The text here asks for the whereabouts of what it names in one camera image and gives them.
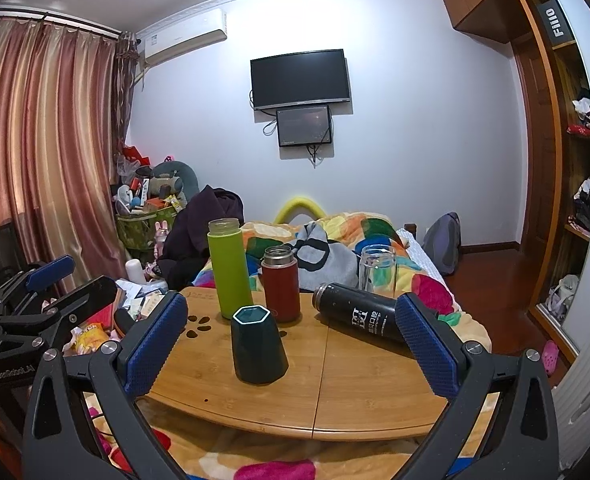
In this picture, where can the yellow snack bag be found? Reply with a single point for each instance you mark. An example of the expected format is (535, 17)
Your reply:
(91, 337)

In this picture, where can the pink curtain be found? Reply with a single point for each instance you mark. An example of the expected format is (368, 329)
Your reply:
(45, 135)

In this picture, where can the white plastic bottle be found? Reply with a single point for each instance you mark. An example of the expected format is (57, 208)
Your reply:
(135, 270)

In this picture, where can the clear glass bottle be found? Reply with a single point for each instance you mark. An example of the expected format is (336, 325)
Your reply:
(377, 272)

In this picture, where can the black wall television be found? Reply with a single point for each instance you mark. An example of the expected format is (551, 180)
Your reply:
(300, 80)

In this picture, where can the grey printed garment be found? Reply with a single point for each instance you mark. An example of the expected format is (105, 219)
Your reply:
(335, 260)

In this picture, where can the small black monitor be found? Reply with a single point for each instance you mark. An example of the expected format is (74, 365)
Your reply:
(304, 126)

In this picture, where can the white air conditioner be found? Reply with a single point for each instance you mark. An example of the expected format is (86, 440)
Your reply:
(185, 37)

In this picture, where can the wooden door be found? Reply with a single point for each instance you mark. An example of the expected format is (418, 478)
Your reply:
(532, 160)

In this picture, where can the striped bed sheet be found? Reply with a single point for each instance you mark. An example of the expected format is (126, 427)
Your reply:
(420, 255)

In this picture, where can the patterned sheer curtain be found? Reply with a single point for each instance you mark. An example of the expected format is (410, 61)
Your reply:
(126, 95)

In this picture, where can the green storage basket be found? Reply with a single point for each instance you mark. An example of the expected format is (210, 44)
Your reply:
(135, 232)

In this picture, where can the colourful patterned blanket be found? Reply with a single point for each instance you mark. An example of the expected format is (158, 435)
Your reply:
(427, 290)

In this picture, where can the black thermos bottle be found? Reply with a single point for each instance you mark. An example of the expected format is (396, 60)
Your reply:
(360, 312)

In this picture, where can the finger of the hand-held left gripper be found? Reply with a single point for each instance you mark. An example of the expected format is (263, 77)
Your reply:
(90, 295)
(50, 270)

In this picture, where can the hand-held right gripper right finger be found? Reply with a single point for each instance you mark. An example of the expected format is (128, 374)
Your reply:
(427, 347)

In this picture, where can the black mesh chair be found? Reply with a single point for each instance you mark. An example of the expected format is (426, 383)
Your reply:
(0, 250)

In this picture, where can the red thermos bottle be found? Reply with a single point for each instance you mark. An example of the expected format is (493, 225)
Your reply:
(281, 290)

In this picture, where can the dark green hexagonal cup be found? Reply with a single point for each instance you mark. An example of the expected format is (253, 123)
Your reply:
(257, 350)

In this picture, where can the grey plush toy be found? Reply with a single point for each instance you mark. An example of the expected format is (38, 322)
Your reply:
(175, 172)

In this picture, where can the dark purple jacket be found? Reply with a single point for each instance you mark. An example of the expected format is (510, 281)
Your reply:
(195, 230)

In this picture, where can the pink slipper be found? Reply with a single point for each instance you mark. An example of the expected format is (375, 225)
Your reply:
(550, 357)

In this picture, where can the green bottle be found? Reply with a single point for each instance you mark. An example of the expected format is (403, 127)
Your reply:
(230, 275)

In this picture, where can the pink bunny toy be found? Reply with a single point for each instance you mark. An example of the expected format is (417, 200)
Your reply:
(161, 237)

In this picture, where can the wooden wardrobe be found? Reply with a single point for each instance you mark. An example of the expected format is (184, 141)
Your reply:
(550, 110)

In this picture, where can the yellow foam tube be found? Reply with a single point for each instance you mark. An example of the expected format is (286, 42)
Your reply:
(300, 203)

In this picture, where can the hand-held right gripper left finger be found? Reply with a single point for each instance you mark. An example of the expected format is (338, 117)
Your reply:
(157, 342)

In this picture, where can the grey backpack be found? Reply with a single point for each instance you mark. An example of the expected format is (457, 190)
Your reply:
(442, 245)

